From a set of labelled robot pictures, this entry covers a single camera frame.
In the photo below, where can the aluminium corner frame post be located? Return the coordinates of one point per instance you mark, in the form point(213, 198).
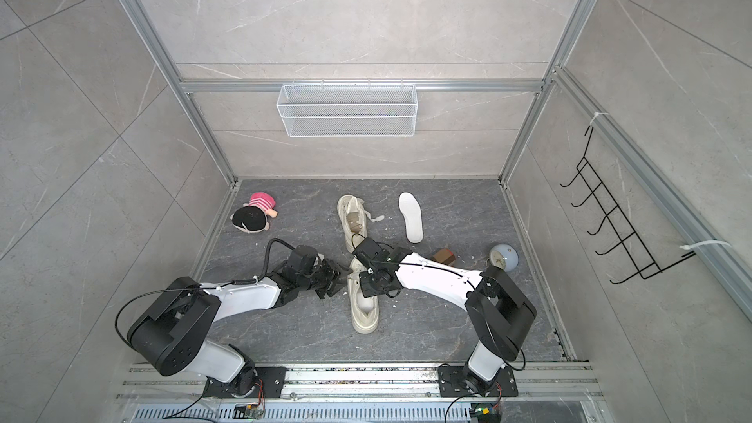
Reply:
point(563, 50)

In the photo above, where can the black wire hook rack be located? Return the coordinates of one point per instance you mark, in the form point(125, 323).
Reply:
point(643, 264)

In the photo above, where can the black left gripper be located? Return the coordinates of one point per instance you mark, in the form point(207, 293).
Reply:
point(337, 274)

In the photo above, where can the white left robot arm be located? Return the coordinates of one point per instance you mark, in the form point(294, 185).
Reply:
point(173, 333)

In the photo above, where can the pink plush doll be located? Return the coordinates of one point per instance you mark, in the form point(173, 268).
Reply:
point(254, 216)

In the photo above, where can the aluminium front rail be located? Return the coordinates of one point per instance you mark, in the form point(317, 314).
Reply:
point(366, 392)

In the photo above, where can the white wire mesh basket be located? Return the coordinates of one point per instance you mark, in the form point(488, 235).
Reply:
point(317, 110)

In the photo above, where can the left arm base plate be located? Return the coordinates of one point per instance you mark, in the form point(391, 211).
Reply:
point(265, 381)

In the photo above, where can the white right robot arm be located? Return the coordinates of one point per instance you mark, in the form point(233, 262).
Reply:
point(501, 314)

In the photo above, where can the cream sneaker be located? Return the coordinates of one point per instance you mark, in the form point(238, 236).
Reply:
point(354, 218)
point(364, 311)

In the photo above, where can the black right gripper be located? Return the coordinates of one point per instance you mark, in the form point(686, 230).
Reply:
point(366, 284)

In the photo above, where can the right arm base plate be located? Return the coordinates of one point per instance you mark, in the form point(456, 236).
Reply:
point(460, 381)

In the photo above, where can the white shoe insole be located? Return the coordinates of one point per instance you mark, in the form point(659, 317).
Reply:
point(412, 214)

